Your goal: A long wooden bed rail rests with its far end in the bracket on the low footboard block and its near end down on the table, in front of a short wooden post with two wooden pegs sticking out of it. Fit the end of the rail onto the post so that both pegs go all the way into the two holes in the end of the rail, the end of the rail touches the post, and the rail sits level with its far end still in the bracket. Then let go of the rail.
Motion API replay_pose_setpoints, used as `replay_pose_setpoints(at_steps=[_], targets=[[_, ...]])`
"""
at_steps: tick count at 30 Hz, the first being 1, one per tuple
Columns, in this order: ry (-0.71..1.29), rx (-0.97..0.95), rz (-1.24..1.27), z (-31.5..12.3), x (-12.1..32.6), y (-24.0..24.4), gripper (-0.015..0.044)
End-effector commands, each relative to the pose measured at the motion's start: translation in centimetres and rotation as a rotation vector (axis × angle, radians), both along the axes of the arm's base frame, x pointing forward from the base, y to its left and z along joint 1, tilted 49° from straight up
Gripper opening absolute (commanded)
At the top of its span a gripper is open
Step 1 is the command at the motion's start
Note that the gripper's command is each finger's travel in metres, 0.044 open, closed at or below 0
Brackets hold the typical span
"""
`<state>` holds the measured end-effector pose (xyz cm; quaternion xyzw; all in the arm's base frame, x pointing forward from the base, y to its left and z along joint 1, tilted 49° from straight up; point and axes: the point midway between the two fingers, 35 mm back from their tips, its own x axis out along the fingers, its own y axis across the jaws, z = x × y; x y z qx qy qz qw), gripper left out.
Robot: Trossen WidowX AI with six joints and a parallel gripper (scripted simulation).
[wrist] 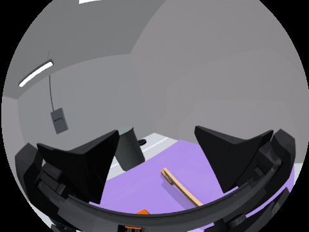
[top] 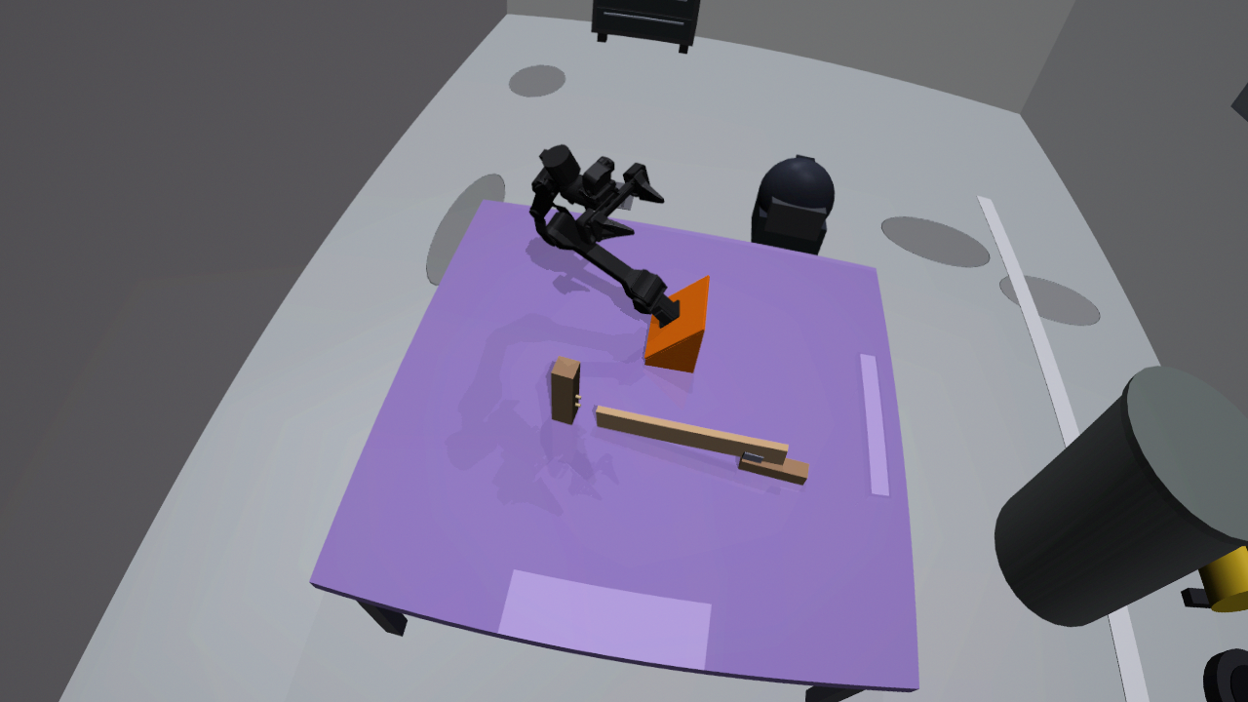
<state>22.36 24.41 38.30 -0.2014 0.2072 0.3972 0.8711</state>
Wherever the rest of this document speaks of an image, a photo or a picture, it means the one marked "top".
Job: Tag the long wooden rail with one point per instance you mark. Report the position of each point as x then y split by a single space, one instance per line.
689 435

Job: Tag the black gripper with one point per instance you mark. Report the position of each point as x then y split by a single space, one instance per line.
593 225

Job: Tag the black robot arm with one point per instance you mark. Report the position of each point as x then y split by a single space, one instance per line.
560 174

